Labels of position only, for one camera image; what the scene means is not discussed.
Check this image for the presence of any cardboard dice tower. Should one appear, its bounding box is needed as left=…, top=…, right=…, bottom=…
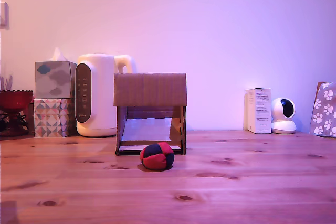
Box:
left=113, top=72, right=187, bottom=156

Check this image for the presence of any small white round camera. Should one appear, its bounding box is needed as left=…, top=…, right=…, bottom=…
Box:
left=270, top=97, right=297, bottom=134

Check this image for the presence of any white printed carton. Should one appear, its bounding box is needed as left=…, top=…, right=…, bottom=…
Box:
left=245, top=88, right=272, bottom=134

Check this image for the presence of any triangle pattern tissue box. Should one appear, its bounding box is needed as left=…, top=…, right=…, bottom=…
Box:
left=33, top=98, right=77, bottom=138

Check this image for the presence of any paw print gift bag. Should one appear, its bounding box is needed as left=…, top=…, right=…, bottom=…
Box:
left=308, top=82, right=336, bottom=138

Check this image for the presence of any white electric kettle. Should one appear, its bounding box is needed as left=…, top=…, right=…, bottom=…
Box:
left=75, top=54, right=138, bottom=138

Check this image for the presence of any red and navy footbag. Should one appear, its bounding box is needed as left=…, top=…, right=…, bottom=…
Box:
left=139, top=142, right=175, bottom=171

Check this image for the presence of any red glass footed bowl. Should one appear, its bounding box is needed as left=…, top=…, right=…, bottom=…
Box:
left=0, top=90, right=34, bottom=137

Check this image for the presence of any cloud print tissue box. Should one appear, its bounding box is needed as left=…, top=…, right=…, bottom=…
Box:
left=34, top=47, right=77, bottom=99

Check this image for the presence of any white wall plate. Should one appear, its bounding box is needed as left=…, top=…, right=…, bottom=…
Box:
left=0, top=2, right=10, bottom=29

